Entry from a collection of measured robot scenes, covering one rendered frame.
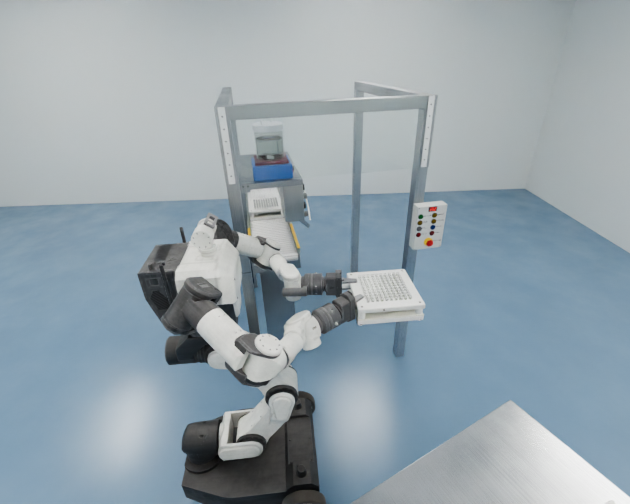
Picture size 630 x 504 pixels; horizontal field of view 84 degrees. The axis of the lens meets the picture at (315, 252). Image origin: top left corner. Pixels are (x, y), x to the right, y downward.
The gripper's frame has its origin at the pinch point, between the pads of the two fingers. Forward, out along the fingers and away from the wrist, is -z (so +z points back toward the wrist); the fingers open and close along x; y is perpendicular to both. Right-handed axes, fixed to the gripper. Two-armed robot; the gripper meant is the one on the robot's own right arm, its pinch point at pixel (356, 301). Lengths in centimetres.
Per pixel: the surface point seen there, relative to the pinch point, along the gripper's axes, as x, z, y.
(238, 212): -14, 7, -78
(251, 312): 49, 9, -79
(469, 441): 18, 4, 51
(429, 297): 109, -150, -67
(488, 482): 18, 10, 61
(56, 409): 104, 122, -140
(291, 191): -20, -20, -71
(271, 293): 52, -11, -91
